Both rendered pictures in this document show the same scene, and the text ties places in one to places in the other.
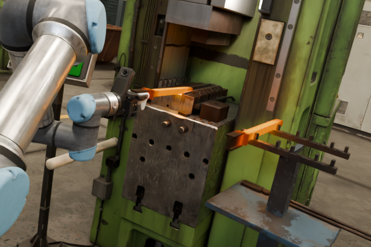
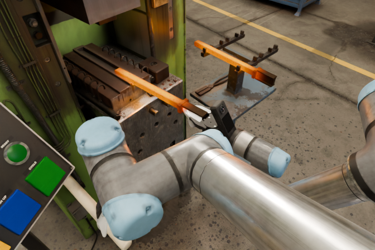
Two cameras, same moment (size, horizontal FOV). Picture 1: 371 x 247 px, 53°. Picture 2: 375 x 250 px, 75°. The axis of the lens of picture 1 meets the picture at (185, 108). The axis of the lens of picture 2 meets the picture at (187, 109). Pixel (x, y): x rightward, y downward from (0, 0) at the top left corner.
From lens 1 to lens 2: 138 cm
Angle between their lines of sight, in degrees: 69
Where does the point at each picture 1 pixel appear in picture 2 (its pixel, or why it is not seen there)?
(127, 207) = not seen: hidden behind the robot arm
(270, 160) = (178, 68)
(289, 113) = (181, 30)
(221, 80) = (71, 38)
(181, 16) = (107, 6)
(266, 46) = not seen: outside the picture
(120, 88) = (230, 123)
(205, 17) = not seen: outside the picture
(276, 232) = (259, 97)
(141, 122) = (128, 133)
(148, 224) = not seen: hidden behind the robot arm
